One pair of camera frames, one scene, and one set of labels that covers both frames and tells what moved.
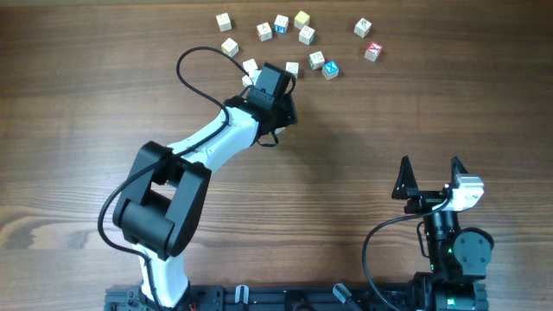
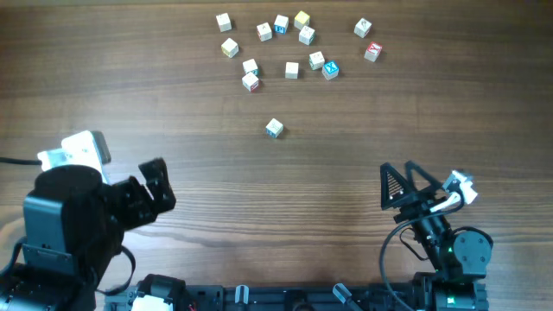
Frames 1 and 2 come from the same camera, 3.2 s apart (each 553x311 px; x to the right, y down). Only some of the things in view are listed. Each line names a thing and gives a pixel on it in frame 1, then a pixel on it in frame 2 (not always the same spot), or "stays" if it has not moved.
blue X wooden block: (330, 69) stays
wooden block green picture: (316, 60) stays
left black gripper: (290, 116) -> (144, 209)
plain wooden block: (293, 67) stays
